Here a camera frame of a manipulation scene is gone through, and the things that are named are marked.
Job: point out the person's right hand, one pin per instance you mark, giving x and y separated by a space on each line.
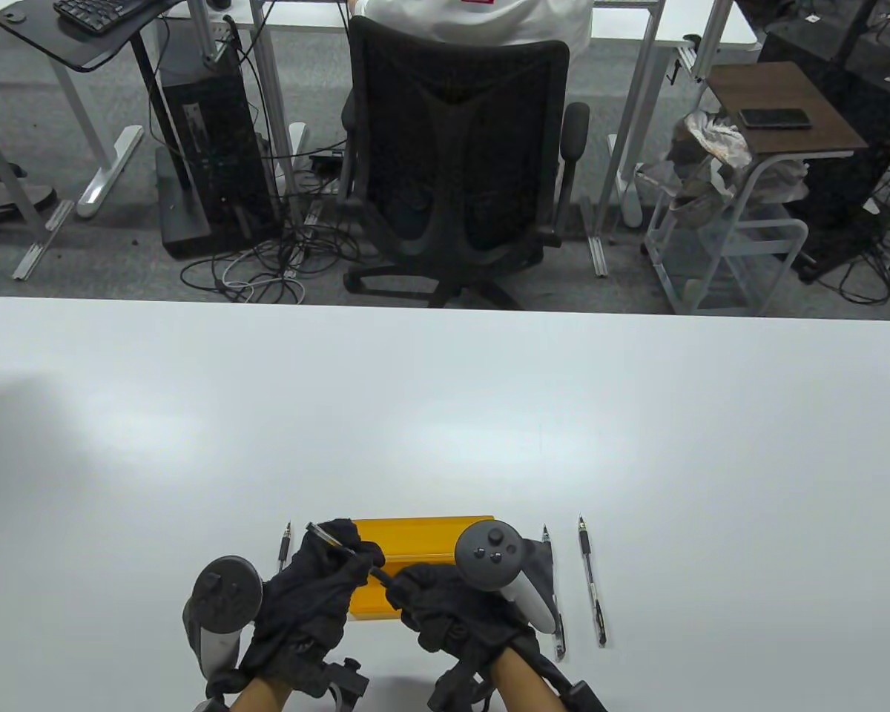
452 608

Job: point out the person's left hand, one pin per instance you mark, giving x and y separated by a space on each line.
304 601

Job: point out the clear black pen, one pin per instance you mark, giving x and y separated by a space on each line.
592 586
325 534
561 641
285 545

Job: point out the dark grey hand controller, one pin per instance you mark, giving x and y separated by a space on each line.
222 586
489 552

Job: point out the orange plastic pen case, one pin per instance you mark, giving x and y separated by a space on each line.
415 538

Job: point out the person's left forearm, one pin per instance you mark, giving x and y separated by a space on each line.
256 697

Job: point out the person's right forearm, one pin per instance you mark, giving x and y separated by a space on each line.
526 686

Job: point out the black mesh office chair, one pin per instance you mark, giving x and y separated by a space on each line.
452 148

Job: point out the black computer tower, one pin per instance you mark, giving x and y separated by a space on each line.
215 133

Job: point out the white metal cart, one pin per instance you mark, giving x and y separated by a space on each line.
756 224

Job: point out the white desk with metal legs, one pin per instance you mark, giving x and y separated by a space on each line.
271 89

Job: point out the crumpled grey plastic bag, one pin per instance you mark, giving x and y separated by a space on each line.
712 137

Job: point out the white cloth bundle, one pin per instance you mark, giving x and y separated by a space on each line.
782 182

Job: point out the black equipment case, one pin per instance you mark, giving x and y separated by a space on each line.
845 178

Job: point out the black smartphone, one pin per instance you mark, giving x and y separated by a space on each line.
775 119

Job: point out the black desk with white legs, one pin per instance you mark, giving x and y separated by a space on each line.
81 48

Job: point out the brown wooden side table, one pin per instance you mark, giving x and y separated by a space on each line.
786 89

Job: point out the black keyboard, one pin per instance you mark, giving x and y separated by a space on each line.
96 13

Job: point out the right wrist camera unit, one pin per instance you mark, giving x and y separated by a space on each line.
452 693

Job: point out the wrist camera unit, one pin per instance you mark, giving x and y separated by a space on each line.
345 682
452 693

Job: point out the left wrist camera unit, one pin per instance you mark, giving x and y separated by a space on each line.
345 682

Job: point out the white desk with floor rail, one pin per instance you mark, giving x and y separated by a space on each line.
43 241

